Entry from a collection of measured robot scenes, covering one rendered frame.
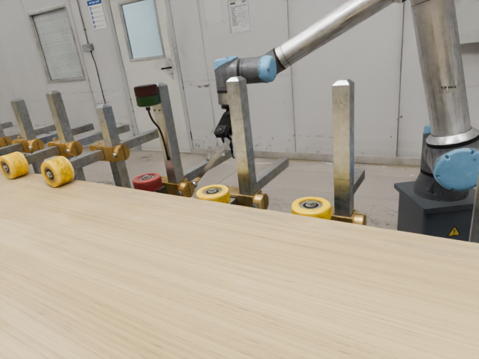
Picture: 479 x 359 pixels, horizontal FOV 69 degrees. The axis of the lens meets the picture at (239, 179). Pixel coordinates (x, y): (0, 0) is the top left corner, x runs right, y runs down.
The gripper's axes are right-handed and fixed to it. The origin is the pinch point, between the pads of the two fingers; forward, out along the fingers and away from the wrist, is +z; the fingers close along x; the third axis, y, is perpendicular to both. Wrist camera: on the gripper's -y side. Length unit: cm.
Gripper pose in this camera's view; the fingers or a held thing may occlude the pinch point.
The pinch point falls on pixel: (233, 155)
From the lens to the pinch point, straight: 138.4
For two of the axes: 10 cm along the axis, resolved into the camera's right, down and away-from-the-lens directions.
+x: -8.5, -1.0, 5.2
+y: 5.2, -3.5, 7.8
